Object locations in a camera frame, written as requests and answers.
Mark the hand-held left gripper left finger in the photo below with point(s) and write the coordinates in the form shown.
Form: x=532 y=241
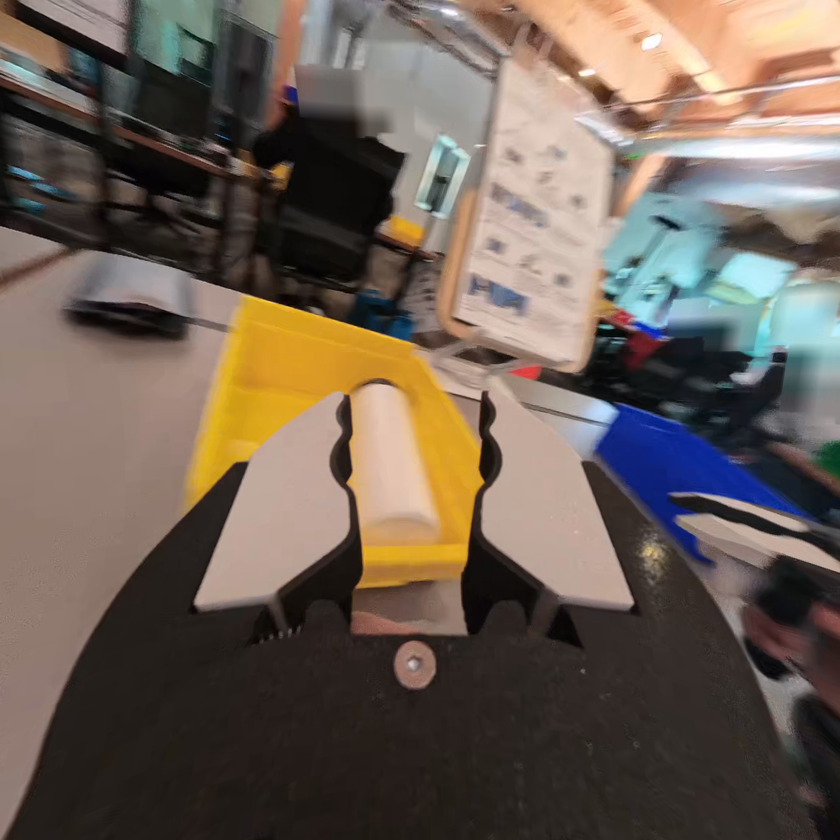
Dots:
x=282 y=518

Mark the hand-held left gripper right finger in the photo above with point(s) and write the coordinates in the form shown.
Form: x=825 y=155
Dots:
x=551 y=518

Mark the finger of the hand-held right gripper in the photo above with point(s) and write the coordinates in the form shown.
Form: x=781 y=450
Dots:
x=774 y=548
x=754 y=517

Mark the blue plastic bin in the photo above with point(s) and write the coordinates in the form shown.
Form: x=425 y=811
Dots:
x=663 y=453

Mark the white plastic bottle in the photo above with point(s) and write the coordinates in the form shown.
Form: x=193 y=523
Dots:
x=394 y=459

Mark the yellow plastic bin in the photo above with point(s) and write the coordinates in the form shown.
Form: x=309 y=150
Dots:
x=282 y=354

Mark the black bottle lid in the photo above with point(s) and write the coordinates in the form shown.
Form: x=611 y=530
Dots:
x=380 y=384

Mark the person's left hand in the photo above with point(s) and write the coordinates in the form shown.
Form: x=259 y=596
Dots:
x=377 y=623

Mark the grey and black pouch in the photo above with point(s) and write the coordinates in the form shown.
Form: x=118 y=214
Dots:
x=131 y=289

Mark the printed instruction sheet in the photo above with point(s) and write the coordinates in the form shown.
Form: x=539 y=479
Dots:
x=538 y=210

